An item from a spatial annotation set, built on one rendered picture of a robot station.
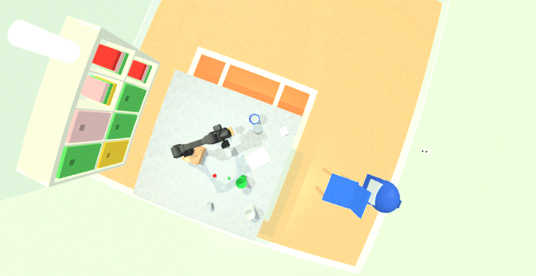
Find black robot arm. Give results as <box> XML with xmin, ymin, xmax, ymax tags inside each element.
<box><xmin>171</xmin><ymin>127</ymin><xmax>231</xmax><ymax>159</ymax></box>

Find blue mug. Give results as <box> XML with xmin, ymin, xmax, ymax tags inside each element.
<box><xmin>249</xmin><ymin>114</ymin><xmax>260</xmax><ymax>124</ymax></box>

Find green cup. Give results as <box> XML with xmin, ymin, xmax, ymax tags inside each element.
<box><xmin>236</xmin><ymin>175</ymin><xmax>247</xmax><ymax>188</ymax></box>

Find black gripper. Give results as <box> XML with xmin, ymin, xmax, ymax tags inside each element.
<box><xmin>213</xmin><ymin>124</ymin><xmax>230</xmax><ymax>149</ymax></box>

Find white paper cup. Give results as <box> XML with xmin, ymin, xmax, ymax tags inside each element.
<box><xmin>244</xmin><ymin>204</ymin><xmax>255</xmax><ymax>220</ymax></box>

